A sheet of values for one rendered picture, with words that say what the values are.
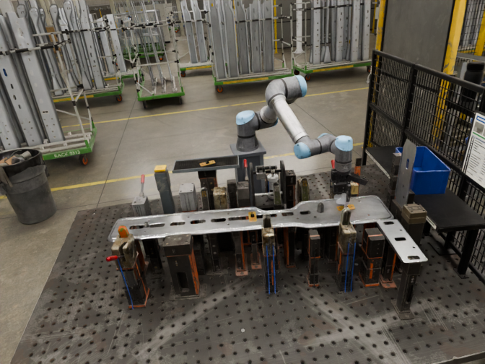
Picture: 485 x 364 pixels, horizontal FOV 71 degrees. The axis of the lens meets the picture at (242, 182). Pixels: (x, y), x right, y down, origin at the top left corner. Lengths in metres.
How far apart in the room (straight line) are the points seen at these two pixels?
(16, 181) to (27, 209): 0.34
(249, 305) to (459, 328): 0.88
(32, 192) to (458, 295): 3.74
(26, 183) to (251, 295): 2.92
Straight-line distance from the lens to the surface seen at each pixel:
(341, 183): 1.67
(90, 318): 1.87
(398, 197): 1.87
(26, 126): 5.78
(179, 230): 1.70
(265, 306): 1.69
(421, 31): 3.97
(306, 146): 1.58
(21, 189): 4.12
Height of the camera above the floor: 1.96
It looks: 28 degrees down
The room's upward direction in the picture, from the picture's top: 5 degrees counter-clockwise
